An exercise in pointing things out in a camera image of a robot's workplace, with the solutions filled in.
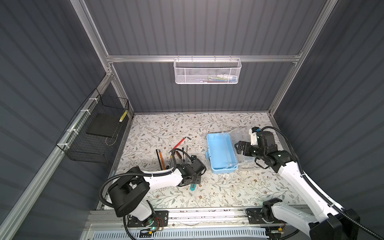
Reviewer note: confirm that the black pad in basket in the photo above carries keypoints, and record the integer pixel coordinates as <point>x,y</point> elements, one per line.
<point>104,125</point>

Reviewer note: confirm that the orange handled tool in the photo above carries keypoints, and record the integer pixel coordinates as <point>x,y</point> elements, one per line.
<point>162,160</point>

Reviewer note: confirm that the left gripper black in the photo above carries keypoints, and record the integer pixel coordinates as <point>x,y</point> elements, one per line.
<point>198,179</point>

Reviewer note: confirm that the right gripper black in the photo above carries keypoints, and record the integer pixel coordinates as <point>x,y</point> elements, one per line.
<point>246,145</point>

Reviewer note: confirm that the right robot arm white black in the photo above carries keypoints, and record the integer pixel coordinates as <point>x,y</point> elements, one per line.
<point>328,221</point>

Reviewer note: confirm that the yellow green marker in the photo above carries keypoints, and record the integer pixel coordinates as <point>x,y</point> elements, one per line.
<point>123,116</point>

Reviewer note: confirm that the red handled hex key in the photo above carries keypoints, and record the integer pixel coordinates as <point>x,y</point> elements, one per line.
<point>180,142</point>

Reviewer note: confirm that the blue plastic tool box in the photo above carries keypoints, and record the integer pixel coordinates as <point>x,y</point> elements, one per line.
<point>222,154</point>

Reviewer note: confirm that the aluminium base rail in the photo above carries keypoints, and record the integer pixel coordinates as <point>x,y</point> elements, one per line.
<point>227,223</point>

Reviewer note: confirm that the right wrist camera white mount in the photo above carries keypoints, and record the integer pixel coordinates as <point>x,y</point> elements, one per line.
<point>261,138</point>

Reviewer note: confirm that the white wire mesh basket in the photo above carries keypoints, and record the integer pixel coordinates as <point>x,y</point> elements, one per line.
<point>189,71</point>

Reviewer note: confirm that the markers in white basket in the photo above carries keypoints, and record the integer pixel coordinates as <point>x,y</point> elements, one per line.
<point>231,79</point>

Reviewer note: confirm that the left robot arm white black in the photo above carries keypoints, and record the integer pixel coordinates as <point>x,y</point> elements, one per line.
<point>126,193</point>

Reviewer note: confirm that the black wire basket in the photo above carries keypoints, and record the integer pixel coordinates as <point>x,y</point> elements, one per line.
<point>79,146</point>

